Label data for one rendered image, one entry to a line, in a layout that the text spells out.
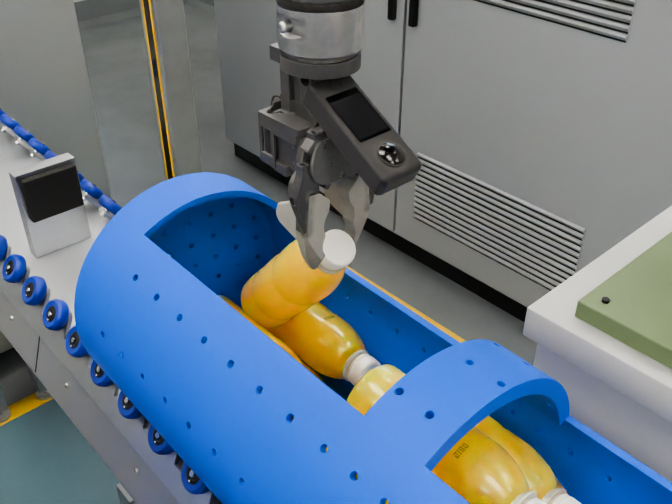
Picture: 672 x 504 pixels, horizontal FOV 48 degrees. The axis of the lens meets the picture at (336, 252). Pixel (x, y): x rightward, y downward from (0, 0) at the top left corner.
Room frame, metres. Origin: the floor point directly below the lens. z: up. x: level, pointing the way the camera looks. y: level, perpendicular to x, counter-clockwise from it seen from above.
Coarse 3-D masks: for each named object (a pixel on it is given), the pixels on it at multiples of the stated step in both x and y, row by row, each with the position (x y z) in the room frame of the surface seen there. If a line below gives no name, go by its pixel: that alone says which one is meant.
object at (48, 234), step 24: (24, 168) 1.07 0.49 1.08; (48, 168) 1.07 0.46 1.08; (72, 168) 1.08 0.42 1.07; (24, 192) 1.03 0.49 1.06; (48, 192) 1.05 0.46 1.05; (72, 192) 1.08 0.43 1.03; (24, 216) 1.04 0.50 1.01; (48, 216) 1.05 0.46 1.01; (72, 216) 1.09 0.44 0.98; (48, 240) 1.06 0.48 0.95; (72, 240) 1.08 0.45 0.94
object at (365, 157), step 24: (312, 96) 0.61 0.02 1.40; (336, 96) 0.62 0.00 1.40; (360, 96) 0.62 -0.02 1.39; (336, 120) 0.59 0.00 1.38; (360, 120) 0.60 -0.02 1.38; (384, 120) 0.61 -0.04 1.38; (336, 144) 0.59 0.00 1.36; (360, 144) 0.57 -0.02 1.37; (384, 144) 0.58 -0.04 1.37; (360, 168) 0.57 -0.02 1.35; (384, 168) 0.56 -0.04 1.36; (408, 168) 0.56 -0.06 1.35; (384, 192) 0.55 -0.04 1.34
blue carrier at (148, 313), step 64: (192, 192) 0.73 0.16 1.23; (256, 192) 0.77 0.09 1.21; (128, 256) 0.65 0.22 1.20; (192, 256) 0.76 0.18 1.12; (256, 256) 0.83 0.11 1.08; (128, 320) 0.60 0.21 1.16; (192, 320) 0.55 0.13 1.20; (384, 320) 0.68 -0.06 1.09; (128, 384) 0.57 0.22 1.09; (192, 384) 0.51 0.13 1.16; (256, 384) 0.47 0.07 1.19; (320, 384) 0.45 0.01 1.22; (448, 384) 0.43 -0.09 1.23; (512, 384) 0.44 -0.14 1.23; (192, 448) 0.48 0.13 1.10; (256, 448) 0.43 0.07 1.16; (320, 448) 0.40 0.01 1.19; (384, 448) 0.39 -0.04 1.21; (448, 448) 0.38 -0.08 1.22; (576, 448) 0.49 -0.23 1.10
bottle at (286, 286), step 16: (288, 256) 0.64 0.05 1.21; (256, 272) 0.71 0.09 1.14; (272, 272) 0.66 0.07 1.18; (288, 272) 0.63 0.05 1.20; (304, 272) 0.62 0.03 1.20; (320, 272) 0.62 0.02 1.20; (336, 272) 0.62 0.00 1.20; (256, 288) 0.68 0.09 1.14; (272, 288) 0.65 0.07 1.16; (288, 288) 0.63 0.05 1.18; (304, 288) 0.62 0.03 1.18; (320, 288) 0.62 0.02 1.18; (256, 304) 0.68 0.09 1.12; (272, 304) 0.66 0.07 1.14; (288, 304) 0.64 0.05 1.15; (304, 304) 0.64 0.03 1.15; (256, 320) 0.68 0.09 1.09; (272, 320) 0.67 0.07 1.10; (288, 320) 0.68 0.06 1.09
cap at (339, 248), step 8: (328, 232) 0.63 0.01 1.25; (336, 232) 0.64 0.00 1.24; (344, 232) 0.64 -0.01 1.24; (328, 240) 0.63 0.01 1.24; (336, 240) 0.63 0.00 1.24; (344, 240) 0.63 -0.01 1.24; (352, 240) 0.64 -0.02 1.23; (328, 248) 0.62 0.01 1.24; (336, 248) 0.62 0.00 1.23; (344, 248) 0.63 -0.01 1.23; (352, 248) 0.63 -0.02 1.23; (328, 256) 0.61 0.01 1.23; (336, 256) 0.61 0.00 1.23; (344, 256) 0.62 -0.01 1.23; (352, 256) 0.62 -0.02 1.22; (328, 264) 0.61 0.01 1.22; (336, 264) 0.61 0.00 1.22; (344, 264) 0.61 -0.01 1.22
